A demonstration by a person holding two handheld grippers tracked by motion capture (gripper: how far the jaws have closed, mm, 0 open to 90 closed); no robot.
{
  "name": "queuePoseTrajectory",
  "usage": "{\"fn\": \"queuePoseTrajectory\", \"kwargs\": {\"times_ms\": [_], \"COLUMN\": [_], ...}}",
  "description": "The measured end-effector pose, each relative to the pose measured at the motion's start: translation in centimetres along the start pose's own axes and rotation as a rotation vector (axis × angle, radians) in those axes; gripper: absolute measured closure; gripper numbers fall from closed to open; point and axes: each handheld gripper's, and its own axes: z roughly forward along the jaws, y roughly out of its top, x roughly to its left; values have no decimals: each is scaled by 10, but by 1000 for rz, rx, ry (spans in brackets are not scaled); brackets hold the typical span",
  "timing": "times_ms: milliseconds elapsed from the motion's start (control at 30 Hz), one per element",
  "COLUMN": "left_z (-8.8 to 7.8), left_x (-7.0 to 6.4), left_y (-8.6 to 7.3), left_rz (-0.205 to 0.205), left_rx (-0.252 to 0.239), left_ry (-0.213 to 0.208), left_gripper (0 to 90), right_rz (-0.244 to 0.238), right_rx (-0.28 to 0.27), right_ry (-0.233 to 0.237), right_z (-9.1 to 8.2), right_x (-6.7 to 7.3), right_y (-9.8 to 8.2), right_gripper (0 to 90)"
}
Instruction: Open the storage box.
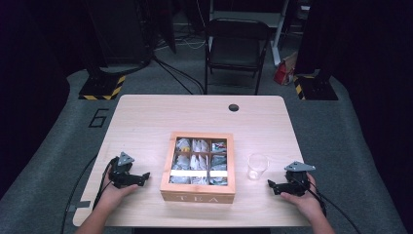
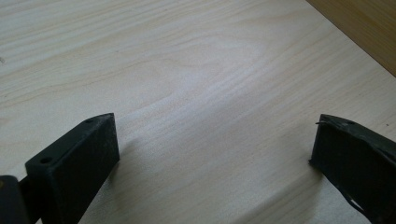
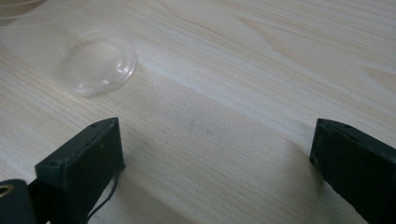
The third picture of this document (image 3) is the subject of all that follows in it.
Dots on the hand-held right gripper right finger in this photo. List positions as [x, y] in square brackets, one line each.
[358, 161]

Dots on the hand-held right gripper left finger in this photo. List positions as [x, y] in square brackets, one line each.
[81, 161]

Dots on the clear plastic cup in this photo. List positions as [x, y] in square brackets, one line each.
[93, 65]

